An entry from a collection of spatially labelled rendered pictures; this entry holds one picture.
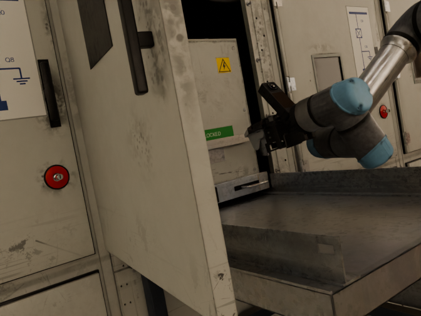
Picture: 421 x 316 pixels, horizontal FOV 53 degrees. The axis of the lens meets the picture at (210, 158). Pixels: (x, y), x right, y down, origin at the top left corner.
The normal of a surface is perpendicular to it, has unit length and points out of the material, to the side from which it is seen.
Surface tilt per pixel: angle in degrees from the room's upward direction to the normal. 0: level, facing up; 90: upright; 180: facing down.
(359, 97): 80
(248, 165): 90
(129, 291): 90
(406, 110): 90
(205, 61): 90
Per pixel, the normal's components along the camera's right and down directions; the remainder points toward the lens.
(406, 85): 0.58, -0.06
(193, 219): -0.87, 0.18
